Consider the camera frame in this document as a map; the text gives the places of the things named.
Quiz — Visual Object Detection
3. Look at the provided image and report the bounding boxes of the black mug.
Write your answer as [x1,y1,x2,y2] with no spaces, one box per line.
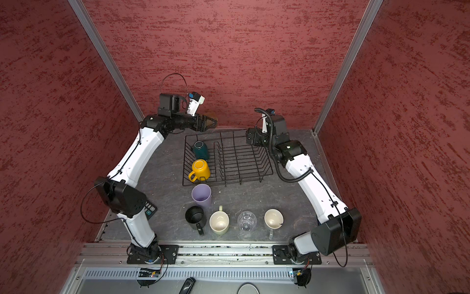
[185,205,207,236]

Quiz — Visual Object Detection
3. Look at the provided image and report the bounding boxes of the aluminium corner post left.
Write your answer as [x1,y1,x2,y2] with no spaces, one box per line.
[68,0,144,121]

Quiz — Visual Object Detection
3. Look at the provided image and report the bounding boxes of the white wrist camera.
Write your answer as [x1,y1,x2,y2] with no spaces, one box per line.
[261,115,268,134]
[186,92,205,116]

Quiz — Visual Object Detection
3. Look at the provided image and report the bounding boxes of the clear glass cup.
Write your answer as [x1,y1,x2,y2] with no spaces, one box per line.
[237,211,257,232]

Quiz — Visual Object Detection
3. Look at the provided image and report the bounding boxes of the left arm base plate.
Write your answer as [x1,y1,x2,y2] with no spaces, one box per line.
[127,245,179,266]

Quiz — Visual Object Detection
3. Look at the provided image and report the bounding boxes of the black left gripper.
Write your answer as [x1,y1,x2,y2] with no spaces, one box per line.
[173,111,217,133]

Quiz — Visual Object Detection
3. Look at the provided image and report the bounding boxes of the black calculator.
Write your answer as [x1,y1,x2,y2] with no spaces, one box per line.
[144,200,157,220]

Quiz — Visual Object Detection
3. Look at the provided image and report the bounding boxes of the yellow mug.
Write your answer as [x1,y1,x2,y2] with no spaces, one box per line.
[188,159,211,183]

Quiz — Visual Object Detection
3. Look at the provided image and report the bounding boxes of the lilac plastic cup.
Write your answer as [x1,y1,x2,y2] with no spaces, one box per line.
[191,184,212,208]

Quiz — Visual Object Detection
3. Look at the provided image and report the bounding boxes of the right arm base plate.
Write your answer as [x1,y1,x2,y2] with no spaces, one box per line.
[272,245,322,266]

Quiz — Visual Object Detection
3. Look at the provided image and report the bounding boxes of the teal green cup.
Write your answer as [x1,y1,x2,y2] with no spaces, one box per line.
[192,141,210,161]

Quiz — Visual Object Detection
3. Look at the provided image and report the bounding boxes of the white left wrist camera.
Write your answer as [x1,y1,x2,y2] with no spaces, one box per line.
[186,92,205,116]

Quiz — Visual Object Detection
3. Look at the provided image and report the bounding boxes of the white mug grey handle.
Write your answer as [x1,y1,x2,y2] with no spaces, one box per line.
[264,208,284,240]

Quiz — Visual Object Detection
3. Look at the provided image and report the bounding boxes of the black wire dish rack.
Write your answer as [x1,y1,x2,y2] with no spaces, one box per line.
[182,129,274,186]

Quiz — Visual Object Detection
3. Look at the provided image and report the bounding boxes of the grey round object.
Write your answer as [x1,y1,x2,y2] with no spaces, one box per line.
[236,282,260,294]

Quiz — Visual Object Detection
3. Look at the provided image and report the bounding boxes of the black remote handset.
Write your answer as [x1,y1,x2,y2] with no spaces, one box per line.
[179,277,196,294]

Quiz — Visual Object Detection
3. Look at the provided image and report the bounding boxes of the aluminium corner post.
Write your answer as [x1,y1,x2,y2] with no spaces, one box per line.
[68,0,144,121]
[313,0,383,136]

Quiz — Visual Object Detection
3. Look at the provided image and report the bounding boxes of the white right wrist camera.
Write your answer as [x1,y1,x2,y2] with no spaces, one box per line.
[261,115,268,134]

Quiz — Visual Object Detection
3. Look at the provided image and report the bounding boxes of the cream mug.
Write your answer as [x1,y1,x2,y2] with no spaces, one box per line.
[209,205,230,235]

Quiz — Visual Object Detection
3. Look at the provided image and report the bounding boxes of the olive glass cup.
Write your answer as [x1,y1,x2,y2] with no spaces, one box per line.
[202,115,218,132]

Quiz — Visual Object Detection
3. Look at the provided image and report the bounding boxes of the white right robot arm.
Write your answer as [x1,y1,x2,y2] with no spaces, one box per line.
[246,108,362,260]

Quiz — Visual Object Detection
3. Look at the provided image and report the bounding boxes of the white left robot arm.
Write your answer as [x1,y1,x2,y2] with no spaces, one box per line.
[94,92,217,263]

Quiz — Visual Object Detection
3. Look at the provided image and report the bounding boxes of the aluminium corner post right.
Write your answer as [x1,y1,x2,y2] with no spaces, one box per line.
[313,0,383,136]

